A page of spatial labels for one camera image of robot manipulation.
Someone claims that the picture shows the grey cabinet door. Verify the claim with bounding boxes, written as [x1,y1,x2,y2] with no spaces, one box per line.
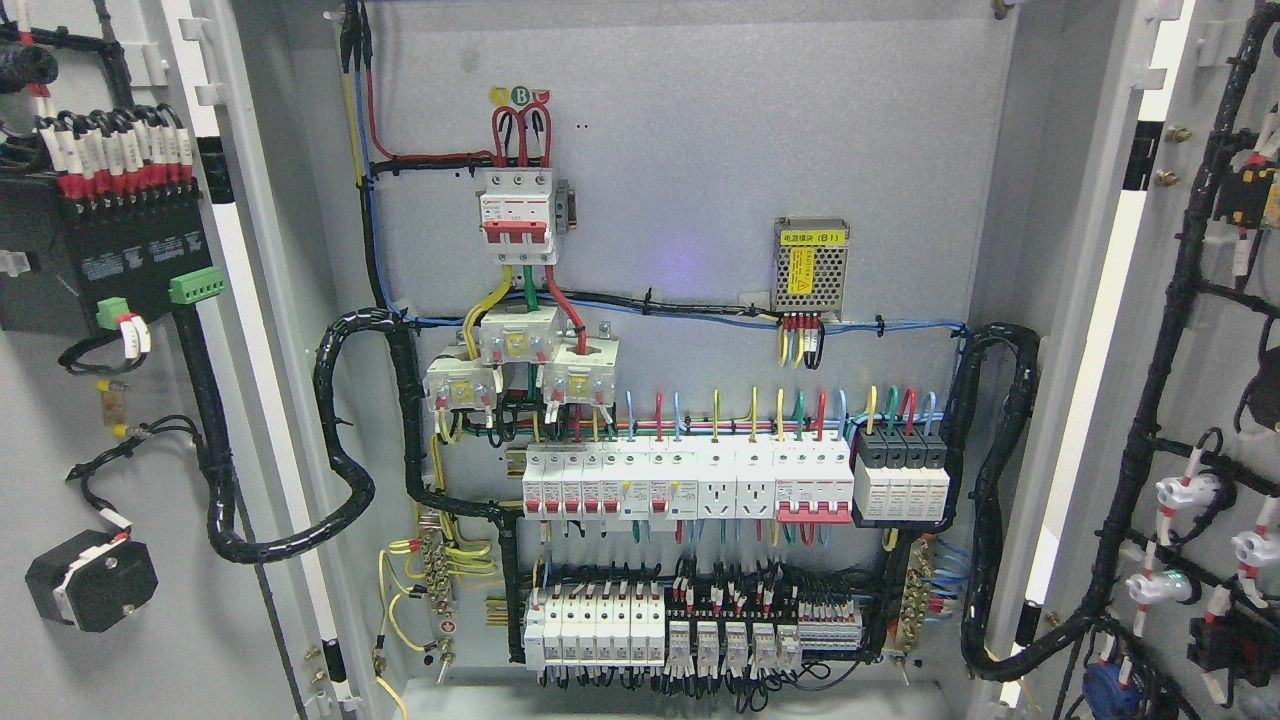
[965,0,1280,720]
[0,0,387,720]

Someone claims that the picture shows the white current transformers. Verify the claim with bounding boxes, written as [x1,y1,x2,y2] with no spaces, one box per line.
[425,305,620,414]

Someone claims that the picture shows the red main circuit breaker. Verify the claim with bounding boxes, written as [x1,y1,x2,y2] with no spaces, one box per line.
[477,167,576,266]

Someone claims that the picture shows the white socket breaker row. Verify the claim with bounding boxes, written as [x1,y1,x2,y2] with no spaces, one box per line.
[522,433,854,530]

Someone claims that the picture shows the metal mesh power supply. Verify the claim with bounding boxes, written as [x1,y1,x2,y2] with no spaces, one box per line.
[772,217,850,316]

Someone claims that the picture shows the black relay terminal row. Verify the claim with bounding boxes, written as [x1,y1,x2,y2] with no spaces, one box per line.
[522,557,870,697]

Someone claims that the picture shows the black white surge protector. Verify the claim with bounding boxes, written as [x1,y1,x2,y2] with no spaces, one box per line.
[852,429,950,527]

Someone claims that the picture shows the black digital power meter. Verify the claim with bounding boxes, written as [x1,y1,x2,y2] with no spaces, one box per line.
[1,173,212,340]

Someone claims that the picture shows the black cable loom left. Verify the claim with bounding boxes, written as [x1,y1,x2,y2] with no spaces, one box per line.
[175,307,521,564]

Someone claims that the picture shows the black cable loom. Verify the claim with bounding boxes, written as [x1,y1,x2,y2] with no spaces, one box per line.
[175,307,521,564]
[945,322,1044,683]

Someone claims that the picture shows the black cable loom right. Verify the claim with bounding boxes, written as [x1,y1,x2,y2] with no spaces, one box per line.
[945,322,1044,683]

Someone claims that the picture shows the white rotary selector switch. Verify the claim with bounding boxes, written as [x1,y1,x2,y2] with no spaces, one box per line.
[26,530,157,632]

